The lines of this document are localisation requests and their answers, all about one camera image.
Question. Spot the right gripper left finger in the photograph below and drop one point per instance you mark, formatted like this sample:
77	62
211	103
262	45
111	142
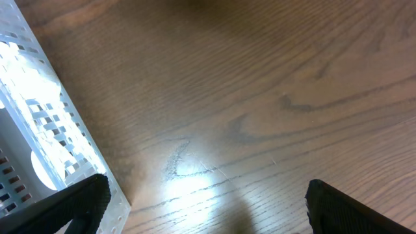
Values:
81	206

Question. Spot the clear white plastic basket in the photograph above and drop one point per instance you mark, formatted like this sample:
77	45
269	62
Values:
45	145

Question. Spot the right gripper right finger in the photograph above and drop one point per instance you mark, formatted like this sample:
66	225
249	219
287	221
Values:
331	211

